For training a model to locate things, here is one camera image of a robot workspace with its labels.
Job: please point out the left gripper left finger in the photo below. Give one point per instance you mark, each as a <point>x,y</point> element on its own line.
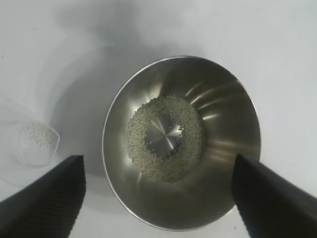
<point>49,203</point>

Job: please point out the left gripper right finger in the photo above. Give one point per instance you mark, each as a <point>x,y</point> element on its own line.
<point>272,208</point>

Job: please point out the clear plastic measuring cup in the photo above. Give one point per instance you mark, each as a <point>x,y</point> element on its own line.
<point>34,153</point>

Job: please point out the stainless steel mixing bowl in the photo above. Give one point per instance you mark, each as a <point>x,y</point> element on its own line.
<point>223,153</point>

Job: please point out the white rice grains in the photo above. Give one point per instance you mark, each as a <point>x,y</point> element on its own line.
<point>168,168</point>

